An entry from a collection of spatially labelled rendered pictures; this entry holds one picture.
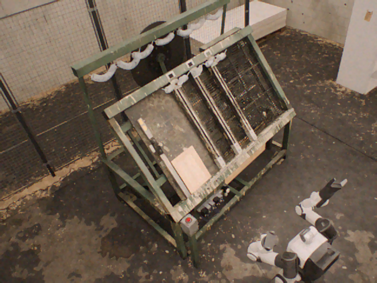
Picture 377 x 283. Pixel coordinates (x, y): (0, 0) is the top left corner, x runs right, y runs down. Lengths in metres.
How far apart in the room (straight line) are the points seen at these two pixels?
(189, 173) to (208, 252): 1.09
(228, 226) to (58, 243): 2.20
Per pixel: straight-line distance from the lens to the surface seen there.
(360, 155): 5.31
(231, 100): 3.77
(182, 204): 3.32
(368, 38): 6.16
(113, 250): 4.29
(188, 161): 3.40
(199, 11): 3.99
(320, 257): 2.54
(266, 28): 8.08
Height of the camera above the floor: 3.56
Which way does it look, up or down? 42 degrees down
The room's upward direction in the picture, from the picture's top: 8 degrees counter-clockwise
